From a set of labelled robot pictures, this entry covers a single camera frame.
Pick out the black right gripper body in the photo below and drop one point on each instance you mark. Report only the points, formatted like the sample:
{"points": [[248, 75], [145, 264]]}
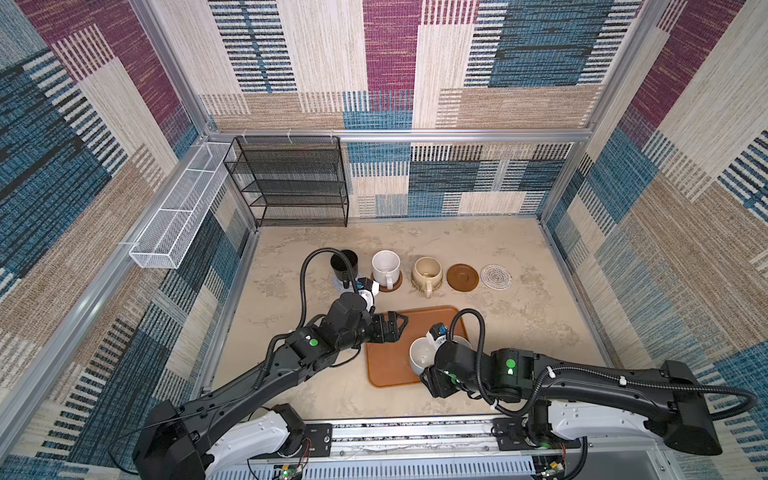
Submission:
{"points": [[446, 384]]}

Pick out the black mug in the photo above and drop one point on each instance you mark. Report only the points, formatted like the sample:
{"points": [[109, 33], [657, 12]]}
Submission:
{"points": [[345, 265]]}

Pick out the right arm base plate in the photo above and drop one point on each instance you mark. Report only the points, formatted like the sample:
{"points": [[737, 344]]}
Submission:
{"points": [[513, 434]]}

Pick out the brown plastic serving tray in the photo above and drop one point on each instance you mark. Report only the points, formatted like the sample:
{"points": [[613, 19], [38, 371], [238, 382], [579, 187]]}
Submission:
{"points": [[388, 364]]}

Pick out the beige ceramic mug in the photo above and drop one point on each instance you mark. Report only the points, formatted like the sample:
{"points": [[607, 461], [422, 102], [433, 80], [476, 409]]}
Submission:
{"points": [[427, 275]]}

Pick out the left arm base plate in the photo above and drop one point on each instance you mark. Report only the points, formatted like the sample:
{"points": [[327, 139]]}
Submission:
{"points": [[314, 440]]}

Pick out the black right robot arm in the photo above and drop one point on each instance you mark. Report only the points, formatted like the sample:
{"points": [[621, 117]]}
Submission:
{"points": [[556, 400]]}

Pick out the white mesh wall basket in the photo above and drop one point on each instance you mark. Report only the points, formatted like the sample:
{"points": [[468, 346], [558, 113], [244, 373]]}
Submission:
{"points": [[166, 239]]}

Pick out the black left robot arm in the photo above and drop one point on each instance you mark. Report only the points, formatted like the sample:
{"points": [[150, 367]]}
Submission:
{"points": [[210, 434]]}

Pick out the clear glass coaster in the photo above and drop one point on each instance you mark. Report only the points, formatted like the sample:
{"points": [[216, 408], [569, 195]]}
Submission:
{"points": [[495, 277]]}

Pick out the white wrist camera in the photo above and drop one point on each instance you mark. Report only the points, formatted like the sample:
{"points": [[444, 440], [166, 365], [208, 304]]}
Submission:
{"points": [[368, 289], [437, 335]]}

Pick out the large brown wooden coaster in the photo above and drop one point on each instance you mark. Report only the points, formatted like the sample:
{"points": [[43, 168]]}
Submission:
{"points": [[462, 277]]}

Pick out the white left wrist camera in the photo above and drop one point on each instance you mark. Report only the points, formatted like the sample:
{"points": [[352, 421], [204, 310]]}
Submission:
{"points": [[368, 289]]}

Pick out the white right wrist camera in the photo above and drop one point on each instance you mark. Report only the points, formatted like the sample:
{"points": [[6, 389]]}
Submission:
{"points": [[437, 335]]}

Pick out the grey-blue woven coaster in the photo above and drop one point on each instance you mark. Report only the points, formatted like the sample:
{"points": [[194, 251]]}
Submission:
{"points": [[343, 286]]}

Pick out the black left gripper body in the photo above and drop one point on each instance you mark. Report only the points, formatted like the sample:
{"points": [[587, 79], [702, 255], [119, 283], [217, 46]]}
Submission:
{"points": [[377, 335]]}

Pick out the white speckled mug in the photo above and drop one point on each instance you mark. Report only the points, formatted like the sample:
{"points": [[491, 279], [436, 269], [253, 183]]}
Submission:
{"points": [[386, 267]]}

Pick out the white mug purple handle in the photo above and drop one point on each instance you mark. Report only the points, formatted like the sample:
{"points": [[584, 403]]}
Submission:
{"points": [[460, 340]]}

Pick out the aluminium front rail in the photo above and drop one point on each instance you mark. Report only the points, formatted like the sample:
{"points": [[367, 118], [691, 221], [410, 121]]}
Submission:
{"points": [[408, 435]]}

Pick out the white mug blue handle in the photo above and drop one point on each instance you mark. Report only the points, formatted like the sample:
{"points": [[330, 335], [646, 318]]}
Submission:
{"points": [[421, 355]]}

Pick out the black wire shelf rack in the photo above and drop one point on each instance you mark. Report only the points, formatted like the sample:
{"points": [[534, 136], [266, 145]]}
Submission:
{"points": [[290, 181]]}

